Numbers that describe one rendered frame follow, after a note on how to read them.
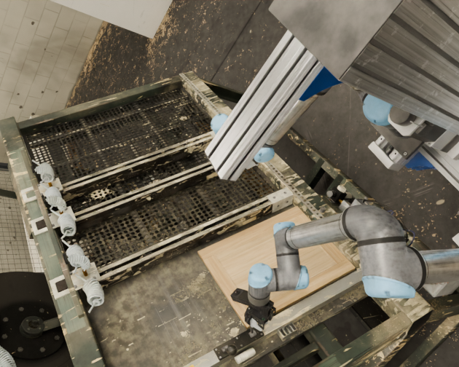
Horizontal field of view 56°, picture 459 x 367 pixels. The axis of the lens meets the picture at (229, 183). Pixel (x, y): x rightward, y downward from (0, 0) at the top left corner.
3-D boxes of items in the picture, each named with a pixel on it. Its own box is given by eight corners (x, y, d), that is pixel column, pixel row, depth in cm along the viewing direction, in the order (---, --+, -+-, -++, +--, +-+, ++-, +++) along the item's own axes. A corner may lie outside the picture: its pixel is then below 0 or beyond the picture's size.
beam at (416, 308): (427, 322, 181) (435, 308, 174) (406, 336, 177) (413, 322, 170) (193, 84, 320) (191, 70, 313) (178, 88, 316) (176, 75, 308)
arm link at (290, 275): (307, 253, 139) (272, 256, 139) (311, 289, 137) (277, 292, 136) (301, 255, 147) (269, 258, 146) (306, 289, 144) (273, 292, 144)
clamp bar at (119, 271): (294, 206, 222) (299, 172, 205) (62, 312, 180) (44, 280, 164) (283, 194, 228) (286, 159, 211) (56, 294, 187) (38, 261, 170)
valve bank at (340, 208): (431, 241, 200) (408, 240, 184) (412, 263, 206) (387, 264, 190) (358, 177, 232) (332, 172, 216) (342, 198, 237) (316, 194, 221)
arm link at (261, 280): (277, 280, 134) (249, 282, 133) (275, 299, 142) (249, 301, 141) (272, 259, 140) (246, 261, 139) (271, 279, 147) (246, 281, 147)
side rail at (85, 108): (183, 93, 311) (181, 80, 303) (25, 143, 273) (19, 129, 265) (178, 88, 316) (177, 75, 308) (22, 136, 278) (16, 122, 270)
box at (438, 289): (472, 273, 170) (454, 275, 158) (452, 294, 175) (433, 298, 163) (447, 252, 178) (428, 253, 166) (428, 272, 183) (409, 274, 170)
